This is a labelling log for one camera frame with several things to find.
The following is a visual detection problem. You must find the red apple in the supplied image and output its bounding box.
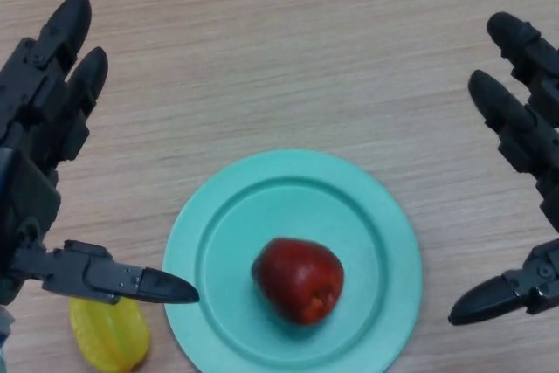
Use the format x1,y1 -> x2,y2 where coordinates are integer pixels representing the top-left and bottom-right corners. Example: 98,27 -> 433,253
251,237 -> 345,327

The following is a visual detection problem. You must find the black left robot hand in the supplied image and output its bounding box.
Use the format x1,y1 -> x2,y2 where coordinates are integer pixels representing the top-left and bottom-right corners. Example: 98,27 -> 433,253
0,0 -> 201,307

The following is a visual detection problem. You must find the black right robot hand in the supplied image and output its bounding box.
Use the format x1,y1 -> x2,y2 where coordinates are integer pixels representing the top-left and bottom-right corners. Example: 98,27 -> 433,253
448,11 -> 559,327

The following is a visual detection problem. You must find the green round plate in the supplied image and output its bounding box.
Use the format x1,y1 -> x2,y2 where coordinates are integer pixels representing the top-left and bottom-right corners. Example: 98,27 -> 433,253
162,149 -> 424,373

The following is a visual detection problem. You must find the yellow starfruit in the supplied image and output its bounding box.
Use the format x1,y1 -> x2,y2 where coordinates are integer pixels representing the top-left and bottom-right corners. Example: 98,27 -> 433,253
69,296 -> 152,373

